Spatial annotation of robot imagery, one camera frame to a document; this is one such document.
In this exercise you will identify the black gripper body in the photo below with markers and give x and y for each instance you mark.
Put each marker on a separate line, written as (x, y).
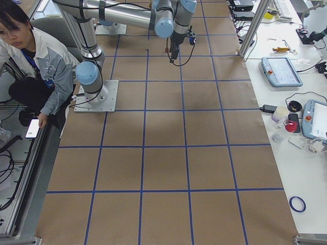
(176, 40)

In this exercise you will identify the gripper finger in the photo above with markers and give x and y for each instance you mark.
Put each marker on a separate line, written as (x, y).
(174, 54)

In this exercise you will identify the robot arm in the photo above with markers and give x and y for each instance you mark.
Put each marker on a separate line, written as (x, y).
(167, 19)

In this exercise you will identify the blue teach pendant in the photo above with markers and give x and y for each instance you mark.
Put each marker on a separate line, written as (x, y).
(280, 72)

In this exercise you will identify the white paper cup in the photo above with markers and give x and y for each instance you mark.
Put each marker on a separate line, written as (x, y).
(280, 113)

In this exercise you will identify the seated person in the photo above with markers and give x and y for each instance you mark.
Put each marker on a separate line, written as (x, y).
(48, 66)

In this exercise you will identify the red round object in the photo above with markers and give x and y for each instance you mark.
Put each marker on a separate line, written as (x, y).
(290, 126)

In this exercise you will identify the white smartphone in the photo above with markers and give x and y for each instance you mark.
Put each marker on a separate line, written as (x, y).
(33, 129)

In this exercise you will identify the blue tape roll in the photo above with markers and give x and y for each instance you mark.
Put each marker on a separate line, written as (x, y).
(297, 204)

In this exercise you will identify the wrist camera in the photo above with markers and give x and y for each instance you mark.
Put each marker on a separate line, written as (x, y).
(192, 37)

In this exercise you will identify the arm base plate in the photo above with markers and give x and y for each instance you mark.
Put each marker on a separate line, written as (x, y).
(105, 101)
(114, 29)

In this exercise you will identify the aluminium frame post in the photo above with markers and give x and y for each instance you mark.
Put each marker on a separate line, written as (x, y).
(258, 16)

